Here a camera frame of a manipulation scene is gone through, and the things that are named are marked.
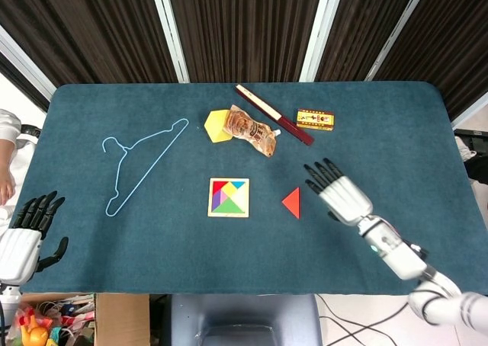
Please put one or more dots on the small black device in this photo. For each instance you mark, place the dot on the small black device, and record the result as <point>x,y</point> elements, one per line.
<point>30,130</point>

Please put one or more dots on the yellow red small box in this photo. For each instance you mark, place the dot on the yellow red small box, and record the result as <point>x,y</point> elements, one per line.
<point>315,119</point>

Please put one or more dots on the red triangle tangram piece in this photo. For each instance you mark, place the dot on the red triangle tangram piece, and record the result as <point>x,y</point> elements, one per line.
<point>217,187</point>

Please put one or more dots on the blue triangle tangram piece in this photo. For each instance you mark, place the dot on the blue triangle tangram piece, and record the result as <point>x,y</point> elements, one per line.
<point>238,184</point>

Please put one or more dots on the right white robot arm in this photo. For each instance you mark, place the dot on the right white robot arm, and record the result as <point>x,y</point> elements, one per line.
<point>404,258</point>

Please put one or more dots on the tangram puzzle tray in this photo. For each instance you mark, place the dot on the tangram puzzle tray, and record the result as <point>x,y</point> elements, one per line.
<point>247,197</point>

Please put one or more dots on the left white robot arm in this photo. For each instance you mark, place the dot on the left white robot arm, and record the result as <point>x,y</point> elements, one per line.
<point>9,296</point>

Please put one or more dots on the yellow square tangram piece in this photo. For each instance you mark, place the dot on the yellow square tangram piece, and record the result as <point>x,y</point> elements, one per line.
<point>232,191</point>

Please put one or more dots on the black equipment stand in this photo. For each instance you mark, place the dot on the black equipment stand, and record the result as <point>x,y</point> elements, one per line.
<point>478,167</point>

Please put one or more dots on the grey blue chair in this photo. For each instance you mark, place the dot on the grey blue chair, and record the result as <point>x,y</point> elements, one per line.
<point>244,319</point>

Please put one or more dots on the brown cardboard box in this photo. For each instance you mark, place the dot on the brown cardboard box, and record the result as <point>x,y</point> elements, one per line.
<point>122,321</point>

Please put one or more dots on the yellow duck toy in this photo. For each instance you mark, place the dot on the yellow duck toy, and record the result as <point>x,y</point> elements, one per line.
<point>36,332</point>

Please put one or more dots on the person's white sleeved forearm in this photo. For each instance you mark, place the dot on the person's white sleeved forearm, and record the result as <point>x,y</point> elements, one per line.
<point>7,127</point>

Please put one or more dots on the blue table cloth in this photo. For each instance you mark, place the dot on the blue table cloth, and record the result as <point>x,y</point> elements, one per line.
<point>152,247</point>

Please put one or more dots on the yellow hexagonal block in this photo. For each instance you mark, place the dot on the yellow hexagonal block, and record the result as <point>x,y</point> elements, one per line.
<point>215,127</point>

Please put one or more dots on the person's bare hand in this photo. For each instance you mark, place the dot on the person's bare hand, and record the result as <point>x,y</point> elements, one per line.
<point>5,188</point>

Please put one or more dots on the dark red folding fan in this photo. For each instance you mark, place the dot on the dark red folding fan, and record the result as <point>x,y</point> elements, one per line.
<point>289,127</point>

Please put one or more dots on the brown snack pouch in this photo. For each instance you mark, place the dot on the brown snack pouch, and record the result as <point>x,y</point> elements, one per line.
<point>248,130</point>

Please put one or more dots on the white partition post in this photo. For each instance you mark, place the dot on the white partition post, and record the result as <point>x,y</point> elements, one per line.
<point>470,111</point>
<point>322,29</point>
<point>26,64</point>
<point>169,29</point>
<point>400,29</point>

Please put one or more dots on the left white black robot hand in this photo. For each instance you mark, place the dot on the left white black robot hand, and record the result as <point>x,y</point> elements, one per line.
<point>17,250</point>

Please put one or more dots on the open carton of toys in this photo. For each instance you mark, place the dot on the open carton of toys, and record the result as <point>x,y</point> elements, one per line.
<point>72,315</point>

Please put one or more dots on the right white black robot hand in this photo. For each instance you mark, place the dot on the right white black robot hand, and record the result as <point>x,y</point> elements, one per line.
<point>345,197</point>

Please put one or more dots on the green triangle tangram piece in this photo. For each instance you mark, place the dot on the green triangle tangram piece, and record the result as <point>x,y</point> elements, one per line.
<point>228,209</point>

